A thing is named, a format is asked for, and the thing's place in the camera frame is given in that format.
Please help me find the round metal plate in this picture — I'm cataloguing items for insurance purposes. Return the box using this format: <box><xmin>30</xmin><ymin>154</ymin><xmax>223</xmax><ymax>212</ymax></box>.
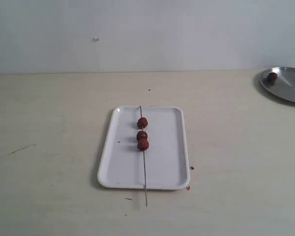
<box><xmin>260</xmin><ymin>67</ymin><xmax>295</xmax><ymax>103</ymax></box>

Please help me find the thin metal skewer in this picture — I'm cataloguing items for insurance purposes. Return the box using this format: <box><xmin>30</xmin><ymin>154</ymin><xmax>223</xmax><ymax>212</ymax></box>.
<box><xmin>139</xmin><ymin>105</ymin><xmax>148</xmax><ymax>207</ymax></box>

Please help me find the white rectangular plastic tray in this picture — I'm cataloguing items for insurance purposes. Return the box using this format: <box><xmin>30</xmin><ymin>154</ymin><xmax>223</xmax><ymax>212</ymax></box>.
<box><xmin>97</xmin><ymin>106</ymin><xmax>190</xmax><ymax>190</ymax></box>

